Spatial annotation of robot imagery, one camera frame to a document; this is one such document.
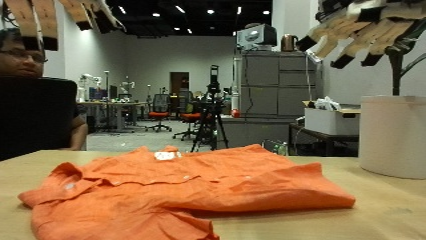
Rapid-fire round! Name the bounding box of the orange button shirt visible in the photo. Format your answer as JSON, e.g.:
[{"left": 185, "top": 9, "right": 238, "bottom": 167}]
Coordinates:
[{"left": 17, "top": 143, "right": 356, "bottom": 240}]

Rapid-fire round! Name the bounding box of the person with glasses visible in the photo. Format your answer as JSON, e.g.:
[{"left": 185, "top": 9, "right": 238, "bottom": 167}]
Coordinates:
[{"left": 0, "top": 28, "right": 89, "bottom": 152}]

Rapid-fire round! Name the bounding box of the green potted plant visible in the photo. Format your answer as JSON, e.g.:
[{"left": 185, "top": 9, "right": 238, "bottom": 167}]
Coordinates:
[{"left": 384, "top": 19, "right": 426, "bottom": 97}]

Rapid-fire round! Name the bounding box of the copper kettle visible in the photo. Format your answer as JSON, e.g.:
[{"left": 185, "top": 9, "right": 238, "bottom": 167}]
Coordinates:
[{"left": 279, "top": 33, "right": 299, "bottom": 53}]

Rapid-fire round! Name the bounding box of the white crumpled bag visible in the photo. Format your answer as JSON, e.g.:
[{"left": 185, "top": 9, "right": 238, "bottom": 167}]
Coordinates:
[{"left": 313, "top": 96, "right": 342, "bottom": 112}]

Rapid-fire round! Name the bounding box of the grey boxy monitor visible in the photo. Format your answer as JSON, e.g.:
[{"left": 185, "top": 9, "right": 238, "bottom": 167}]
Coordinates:
[{"left": 235, "top": 23, "right": 278, "bottom": 52}]

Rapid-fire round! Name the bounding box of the grey metal cabinet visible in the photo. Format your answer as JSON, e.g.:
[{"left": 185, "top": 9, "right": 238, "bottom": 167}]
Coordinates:
[{"left": 238, "top": 50, "right": 318, "bottom": 118}]

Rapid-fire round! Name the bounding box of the black chair back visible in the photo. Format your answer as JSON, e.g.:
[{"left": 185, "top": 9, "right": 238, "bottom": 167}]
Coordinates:
[{"left": 0, "top": 76, "right": 80, "bottom": 162}]

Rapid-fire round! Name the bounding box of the white cardboard box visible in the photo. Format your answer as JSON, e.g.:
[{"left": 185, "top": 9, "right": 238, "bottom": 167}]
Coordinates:
[{"left": 303, "top": 106, "right": 362, "bottom": 136}]

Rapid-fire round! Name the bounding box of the grey office desk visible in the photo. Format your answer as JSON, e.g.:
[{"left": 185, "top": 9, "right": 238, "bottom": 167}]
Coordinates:
[{"left": 77, "top": 100, "right": 147, "bottom": 134}]

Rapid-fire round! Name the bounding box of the white cylindrical plant pot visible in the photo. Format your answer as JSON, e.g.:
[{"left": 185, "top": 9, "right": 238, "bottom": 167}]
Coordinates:
[{"left": 358, "top": 95, "right": 426, "bottom": 180}]

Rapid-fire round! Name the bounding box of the dark side table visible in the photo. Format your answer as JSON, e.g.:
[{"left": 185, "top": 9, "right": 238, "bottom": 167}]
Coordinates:
[{"left": 287, "top": 122, "right": 359, "bottom": 157}]

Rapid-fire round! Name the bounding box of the brown door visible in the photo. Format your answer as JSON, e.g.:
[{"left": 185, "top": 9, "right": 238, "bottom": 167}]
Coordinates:
[{"left": 169, "top": 71, "right": 190, "bottom": 96}]

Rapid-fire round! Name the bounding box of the orange office chair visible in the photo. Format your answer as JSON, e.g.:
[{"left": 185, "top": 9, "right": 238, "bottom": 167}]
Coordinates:
[
  {"left": 171, "top": 99, "right": 203, "bottom": 141},
  {"left": 145, "top": 93, "right": 173, "bottom": 133}
]

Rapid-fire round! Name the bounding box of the low grey counter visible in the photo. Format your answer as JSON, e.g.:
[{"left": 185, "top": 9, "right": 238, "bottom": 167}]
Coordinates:
[{"left": 218, "top": 116, "right": 295, "bottom": 150}]

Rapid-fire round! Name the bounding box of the black camera tripod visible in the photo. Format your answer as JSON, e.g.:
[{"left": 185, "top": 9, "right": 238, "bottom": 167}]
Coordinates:
[{"left": 190, "top": 64, "right": 230, "bottom": 153}]

